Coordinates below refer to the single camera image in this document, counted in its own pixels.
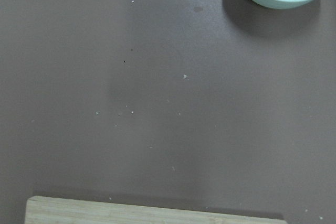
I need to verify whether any wooden cutting board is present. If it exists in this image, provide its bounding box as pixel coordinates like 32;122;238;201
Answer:
24;196;286;224

